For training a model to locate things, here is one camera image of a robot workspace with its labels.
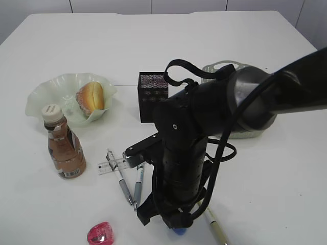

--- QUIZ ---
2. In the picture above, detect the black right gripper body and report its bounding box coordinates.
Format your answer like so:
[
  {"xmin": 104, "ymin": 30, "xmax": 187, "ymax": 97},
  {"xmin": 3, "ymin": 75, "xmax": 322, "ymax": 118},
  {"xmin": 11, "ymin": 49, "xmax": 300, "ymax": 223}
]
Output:
[{"xmin": 152, "ymin": 136, "xmax": 208, "ymax": 227}]

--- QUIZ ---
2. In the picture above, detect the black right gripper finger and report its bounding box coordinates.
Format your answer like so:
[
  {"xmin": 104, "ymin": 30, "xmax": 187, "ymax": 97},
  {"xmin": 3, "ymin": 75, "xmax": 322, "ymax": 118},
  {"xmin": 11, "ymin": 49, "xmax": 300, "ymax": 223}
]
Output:
[{"xmin": 136, "ymin": 192, "xmax": 162, "ymax": 226}]

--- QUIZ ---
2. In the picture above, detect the blue pencil sharpener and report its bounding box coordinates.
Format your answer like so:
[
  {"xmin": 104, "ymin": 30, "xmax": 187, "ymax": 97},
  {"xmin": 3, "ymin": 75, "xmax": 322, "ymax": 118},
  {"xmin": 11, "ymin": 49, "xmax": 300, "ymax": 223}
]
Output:
[{"xmin": 172, "ymin": 228, "xmax": 187, "ymax": 236}]

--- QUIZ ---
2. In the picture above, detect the brown coffee drink bottle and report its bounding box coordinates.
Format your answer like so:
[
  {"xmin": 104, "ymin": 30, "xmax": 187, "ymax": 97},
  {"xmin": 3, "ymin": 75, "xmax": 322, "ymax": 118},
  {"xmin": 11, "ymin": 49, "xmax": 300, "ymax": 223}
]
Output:
[{"xmin": 41, "ymin": 104, "xmax": 86, "ymax": 179}]

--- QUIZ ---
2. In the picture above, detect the sugared bread roll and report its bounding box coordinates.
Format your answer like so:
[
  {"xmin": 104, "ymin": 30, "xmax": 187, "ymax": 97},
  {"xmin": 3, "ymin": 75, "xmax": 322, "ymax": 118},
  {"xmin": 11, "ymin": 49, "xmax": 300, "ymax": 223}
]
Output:
[{"xmin": 76, "ymin": 82, "xmax": 104, "ymax": 116}]

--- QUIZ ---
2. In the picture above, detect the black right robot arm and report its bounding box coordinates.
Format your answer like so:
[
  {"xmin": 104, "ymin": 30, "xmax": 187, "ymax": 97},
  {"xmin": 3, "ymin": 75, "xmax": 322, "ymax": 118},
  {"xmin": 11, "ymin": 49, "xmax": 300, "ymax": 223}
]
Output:
[{"xmin": 137, "ymin": 48, "xmax": 326, "ymax": 228}]

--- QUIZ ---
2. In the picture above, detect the grey grip pen right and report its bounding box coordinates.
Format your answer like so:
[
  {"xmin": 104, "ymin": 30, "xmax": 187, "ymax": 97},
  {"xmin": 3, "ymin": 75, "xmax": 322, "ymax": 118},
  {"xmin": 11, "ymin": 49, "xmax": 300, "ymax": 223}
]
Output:
[{"xmin": 133, "ymin": 163, "xmax": 145, "ymax": 211}]

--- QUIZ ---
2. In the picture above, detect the grey grip pen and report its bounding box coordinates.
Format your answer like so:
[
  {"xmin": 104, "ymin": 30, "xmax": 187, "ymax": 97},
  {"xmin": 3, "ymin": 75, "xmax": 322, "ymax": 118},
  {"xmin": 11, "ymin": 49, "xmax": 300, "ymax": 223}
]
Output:
[
  {"xmin": 106, "ymin": 149, "xmax": 133, "ymax": 205},
  {"xmin": 133, "ymin": 163, "xmax": 145, "ymax": 211}
]

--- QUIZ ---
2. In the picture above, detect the beige grip pen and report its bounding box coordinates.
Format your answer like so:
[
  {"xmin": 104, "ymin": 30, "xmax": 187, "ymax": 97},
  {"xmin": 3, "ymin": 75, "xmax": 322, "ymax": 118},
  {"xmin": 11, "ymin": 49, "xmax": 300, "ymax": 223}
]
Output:
[{"xmin": 203, "ymin": 205, "xmax": 230, "ymax": 245}]

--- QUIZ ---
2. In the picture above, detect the pink pencil sharpener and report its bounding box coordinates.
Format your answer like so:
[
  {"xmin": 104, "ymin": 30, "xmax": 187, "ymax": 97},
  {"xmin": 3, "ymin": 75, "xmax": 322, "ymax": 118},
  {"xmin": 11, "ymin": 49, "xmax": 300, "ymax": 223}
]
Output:
[{"xmin": 87, "ymin": 222, "xmax": 114, "ymax": 245}]

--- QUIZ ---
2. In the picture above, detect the grey grip pen left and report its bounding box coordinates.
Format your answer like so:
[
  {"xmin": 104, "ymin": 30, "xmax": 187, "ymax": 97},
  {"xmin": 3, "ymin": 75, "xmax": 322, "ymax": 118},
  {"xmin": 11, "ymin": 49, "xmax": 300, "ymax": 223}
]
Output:
[{"xmin": 106, "ymin": 149, "xmax": 133, "ymax": 205}]

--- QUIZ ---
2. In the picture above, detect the black mesh pen holder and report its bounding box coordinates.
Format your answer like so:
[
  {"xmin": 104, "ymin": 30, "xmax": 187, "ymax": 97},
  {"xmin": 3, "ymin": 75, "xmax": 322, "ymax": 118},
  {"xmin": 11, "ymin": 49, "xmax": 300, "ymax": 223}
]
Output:
[{"xmin": 137, "ymin": 72, "xmax": 168, "ymax": 123}]

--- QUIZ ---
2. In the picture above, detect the green plastic woven basket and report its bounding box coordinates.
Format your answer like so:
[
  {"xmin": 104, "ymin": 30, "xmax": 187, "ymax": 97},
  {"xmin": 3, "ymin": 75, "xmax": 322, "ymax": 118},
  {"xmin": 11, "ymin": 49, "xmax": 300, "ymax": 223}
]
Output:
[{"xmin": 202, "ymin": 60, "xmax": 276, "ymax": 139}]

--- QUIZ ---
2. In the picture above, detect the clear plastic ruler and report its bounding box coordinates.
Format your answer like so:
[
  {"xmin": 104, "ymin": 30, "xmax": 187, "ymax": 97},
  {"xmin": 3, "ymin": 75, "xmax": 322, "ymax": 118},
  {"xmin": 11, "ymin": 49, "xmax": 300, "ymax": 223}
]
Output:
[{"xmin": 97, "ymin": 158, "xmax": 130, "ymax": 175}]

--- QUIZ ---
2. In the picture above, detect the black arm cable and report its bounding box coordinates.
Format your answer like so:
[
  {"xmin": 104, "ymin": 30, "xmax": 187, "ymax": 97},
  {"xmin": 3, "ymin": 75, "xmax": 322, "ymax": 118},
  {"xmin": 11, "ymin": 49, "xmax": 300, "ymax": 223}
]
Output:
[{"xmin": 163, "ymin": 59, "xmax": 289, "ymax": 223}]

